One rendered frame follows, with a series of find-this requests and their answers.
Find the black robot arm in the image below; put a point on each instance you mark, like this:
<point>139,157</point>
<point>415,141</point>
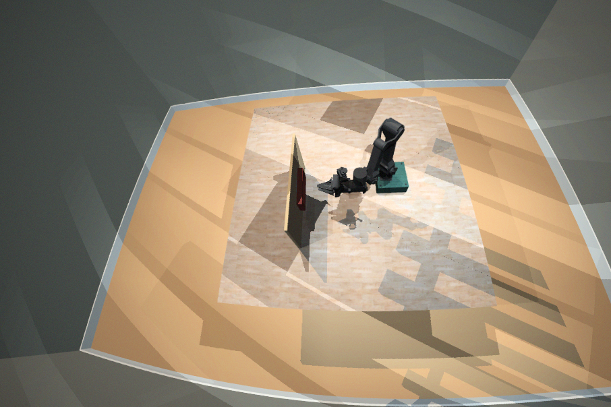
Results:
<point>380,158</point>

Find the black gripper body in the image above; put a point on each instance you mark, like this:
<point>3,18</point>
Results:
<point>341,186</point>

